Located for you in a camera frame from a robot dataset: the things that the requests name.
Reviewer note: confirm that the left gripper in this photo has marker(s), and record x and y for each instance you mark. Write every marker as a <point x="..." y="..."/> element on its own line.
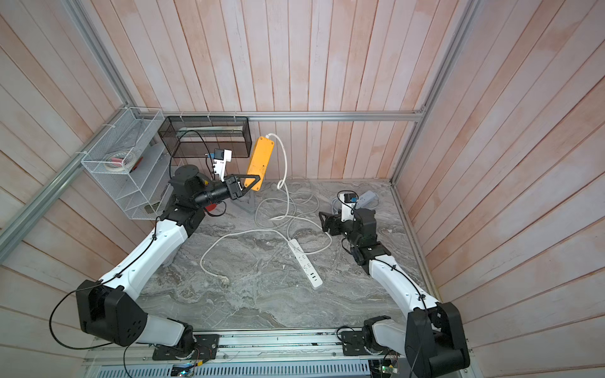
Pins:
<point x="233" y="186"/>

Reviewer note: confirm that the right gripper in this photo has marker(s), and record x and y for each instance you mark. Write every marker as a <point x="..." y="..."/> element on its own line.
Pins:
<point x="335" y="220"/>

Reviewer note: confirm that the yellow power strip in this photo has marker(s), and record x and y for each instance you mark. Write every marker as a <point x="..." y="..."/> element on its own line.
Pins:
<point x="260" y="160"/>

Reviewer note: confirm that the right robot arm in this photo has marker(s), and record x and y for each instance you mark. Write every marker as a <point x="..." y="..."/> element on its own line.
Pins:
<point x="432" y="339"/>

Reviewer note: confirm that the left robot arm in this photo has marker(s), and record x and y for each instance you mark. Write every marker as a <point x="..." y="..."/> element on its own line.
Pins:
<point x="108" y="309"/>

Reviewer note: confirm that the grey power strip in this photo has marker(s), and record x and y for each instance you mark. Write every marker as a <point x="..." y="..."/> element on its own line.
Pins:
<point x="368" y="200"/>

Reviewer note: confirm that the white power strip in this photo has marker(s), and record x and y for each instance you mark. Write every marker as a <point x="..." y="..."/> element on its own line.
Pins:
<point x="305" y="264"/>

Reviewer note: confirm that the tape roll on shelf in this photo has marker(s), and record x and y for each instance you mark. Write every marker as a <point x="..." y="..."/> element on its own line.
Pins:
<point x="121" y="161"/>

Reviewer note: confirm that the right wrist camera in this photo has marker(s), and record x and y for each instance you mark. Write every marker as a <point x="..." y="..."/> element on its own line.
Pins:
<point x="348" y="200"/>

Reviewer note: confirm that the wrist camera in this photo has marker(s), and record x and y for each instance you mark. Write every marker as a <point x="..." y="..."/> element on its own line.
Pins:
<point x="220" y="158"/>
<point x="348" y="200"/>

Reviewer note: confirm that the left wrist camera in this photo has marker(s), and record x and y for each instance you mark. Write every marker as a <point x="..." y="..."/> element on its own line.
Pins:
<point x="220" y="158"/>

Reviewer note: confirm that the black mesh wall basket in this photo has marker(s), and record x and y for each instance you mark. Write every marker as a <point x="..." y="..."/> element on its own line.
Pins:
<point x="196" y="136"/>

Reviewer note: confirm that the white wire mesh shelf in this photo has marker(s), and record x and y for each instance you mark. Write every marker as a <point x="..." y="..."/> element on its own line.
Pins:
<point x="143" y="192"/>

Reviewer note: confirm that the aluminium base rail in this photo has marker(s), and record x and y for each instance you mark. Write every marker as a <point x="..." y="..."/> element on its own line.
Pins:
<point x="262" y="353"/>

